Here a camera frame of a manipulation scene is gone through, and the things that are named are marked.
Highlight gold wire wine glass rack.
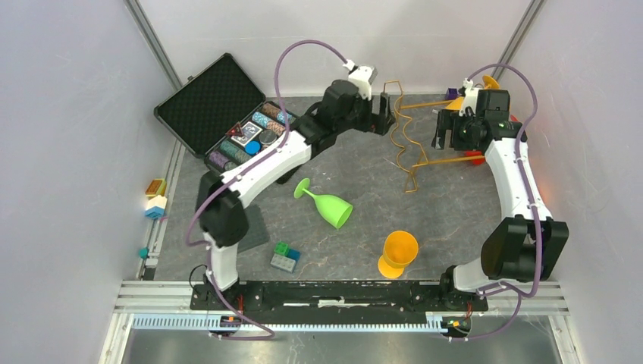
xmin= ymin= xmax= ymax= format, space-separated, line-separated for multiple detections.
xmin=383 ymin=80 xmax=472 ymax=194

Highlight green plastic wine glass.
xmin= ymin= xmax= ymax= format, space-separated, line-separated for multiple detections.
xmin=293 ymin=178 xmax=353 ymax=230

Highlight yellow plastic wine glass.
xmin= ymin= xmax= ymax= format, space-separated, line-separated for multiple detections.
xmin=444 ymin=96 xmax=465 ymax=111
xmin=378 ymin=231 xmax=419 ymax=279
xmin=482 ymin=75 xmax=500 ymax=89

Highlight red plastic wine glass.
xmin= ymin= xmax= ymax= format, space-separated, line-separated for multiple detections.
xmin=463 ymin=151 xmax=486 ymax=165

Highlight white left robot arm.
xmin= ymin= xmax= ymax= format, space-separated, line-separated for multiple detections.
xmin=191 ymin=80 xmax=394 ymax=309

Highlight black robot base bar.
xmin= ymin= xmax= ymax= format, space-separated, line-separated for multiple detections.
xmin=223 ymin=280 xmax=488 ymax=325

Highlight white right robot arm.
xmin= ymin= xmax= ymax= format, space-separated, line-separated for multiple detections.
xmin=431 ymin=87 xmax=569 ymax=309

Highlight purple cube block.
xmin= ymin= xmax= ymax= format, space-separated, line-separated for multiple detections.
xmin=444 ymin=87 xmax=459 ymax=101

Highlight black poker chip case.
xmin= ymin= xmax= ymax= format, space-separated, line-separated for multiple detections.
xmin=154 ymin=53 xmax=285 ymax=173

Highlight grey building baseplate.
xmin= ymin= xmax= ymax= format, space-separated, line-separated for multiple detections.
xmin=238 ymin=205 xmax=270 ymax=253

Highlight green grey blue bricks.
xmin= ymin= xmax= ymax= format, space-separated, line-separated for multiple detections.
xmin=270 ymin=242 xmax=301 ymax=273

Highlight yellow orange toy brick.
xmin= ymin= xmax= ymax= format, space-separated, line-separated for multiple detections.
xmin=145 ymin=178 xmax=167 ymax=199

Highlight white blue toy brick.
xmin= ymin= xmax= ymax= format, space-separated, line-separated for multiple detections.
xmin=144 ymin=195 xmax=168 ymax=219

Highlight small teal toy brick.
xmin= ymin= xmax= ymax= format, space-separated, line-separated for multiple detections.
xmin=139 ymin=247 xmax=149 ymax=260

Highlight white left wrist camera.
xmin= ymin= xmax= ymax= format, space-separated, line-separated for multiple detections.
xmin=343 ymin=60 xmax=378 ymax=101

